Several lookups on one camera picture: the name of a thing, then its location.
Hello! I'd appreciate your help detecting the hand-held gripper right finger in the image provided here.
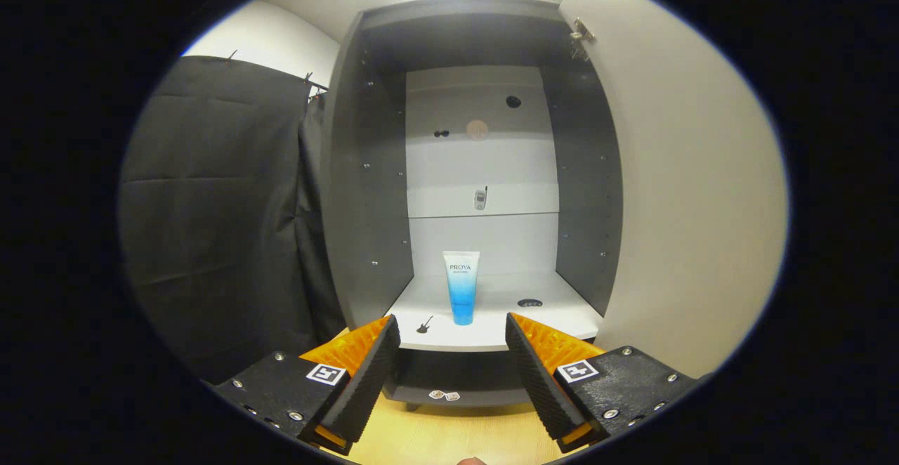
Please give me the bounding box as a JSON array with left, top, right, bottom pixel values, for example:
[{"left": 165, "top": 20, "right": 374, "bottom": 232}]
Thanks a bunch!
[{"left": 504, "top": 313, "right": 700, "bottom": 453}]

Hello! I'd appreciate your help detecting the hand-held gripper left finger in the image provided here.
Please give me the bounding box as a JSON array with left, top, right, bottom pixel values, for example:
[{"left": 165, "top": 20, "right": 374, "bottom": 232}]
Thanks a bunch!
[{"left": 211, "top": 315, "right": 401, "bottom": 456}]

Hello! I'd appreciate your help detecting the blue and white tube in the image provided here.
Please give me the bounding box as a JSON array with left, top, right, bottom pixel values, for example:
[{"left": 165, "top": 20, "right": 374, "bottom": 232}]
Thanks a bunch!
[{"left": 442, "top": 251, "right": 481, "bottom": 326}]

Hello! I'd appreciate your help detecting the light grey cabinet shelf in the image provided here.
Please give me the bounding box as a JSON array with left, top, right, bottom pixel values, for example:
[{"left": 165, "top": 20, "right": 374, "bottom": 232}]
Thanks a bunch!
[{"left": 386, "top": 272, "right": 603, "bottom": 352}]

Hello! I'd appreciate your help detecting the dark grey cabinet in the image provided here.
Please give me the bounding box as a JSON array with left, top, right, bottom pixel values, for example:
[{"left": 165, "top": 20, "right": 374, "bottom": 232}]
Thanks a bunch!
[{"left": 320, "top": 0, "right": 624, "bottom": 410}]

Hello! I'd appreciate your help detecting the black backdrop cloth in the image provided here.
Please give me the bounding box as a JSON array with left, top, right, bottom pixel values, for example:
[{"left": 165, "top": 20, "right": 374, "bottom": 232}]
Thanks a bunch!
[{"left": 118, "top": 55, "right": 348, "bottom": 385}]

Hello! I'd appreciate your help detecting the metal door hinge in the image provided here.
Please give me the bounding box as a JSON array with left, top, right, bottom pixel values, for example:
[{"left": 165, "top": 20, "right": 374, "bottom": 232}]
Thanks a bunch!
[{"left": 570, "top": 18, "right": 596, "bottom": 62}]

